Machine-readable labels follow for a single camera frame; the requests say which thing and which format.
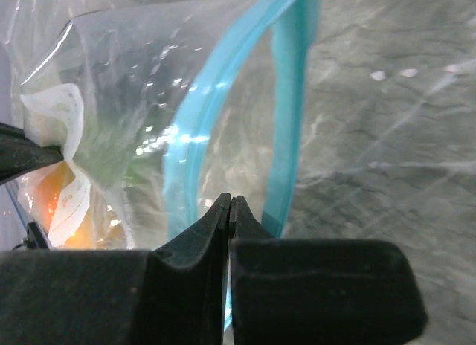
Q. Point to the clear bag with teal zipper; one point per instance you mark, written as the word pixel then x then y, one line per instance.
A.
pixel 222 83

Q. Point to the orange fake fruit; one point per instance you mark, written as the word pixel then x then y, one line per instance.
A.
pixel 70 210

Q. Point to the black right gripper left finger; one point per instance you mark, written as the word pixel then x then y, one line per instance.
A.
pixel 172 295

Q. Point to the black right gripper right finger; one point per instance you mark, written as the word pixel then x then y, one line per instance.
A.
pixel 319 291

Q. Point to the green fake fruit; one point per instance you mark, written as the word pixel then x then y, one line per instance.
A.
pixel 107 145

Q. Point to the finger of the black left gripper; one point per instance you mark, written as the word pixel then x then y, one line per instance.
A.
pixel 20 156

